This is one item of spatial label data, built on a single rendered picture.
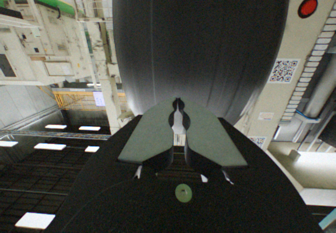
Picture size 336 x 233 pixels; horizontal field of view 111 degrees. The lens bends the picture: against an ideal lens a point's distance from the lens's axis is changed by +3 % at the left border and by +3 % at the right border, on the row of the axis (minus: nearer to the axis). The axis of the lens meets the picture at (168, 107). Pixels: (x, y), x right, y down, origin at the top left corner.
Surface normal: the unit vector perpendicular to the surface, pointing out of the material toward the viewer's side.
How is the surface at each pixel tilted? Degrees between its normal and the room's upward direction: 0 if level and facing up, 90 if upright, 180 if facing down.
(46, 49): 90
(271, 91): 90
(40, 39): 90
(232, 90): 81
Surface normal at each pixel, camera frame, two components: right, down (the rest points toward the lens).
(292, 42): -0.06, 0.41
